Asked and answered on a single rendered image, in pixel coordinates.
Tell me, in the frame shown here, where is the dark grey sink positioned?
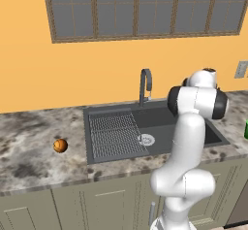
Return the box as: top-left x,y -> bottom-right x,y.
82,99 -> 232,166

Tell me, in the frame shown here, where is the grey tap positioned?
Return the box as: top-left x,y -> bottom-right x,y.
139,68 -> 153,109

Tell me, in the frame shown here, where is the orange fruit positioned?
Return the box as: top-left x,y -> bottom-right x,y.
52,138 -> 69,154

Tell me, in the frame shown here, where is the beige cupboard door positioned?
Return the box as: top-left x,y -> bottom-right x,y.
155,196 -> 167,222
51,175 -> 153,230
189,157 -> 248,228
0,188 -> 63,230

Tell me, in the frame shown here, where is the green object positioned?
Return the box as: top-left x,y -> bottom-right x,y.
243,118 -> 248,141

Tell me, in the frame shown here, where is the window with brown frame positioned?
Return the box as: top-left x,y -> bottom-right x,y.
42,0 -> 248,45

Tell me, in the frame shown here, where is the grey cupboard handle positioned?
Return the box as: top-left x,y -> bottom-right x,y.
148,201 -> 157,227

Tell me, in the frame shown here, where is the grey wall socket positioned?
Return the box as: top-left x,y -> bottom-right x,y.
233,60 -> 248,80

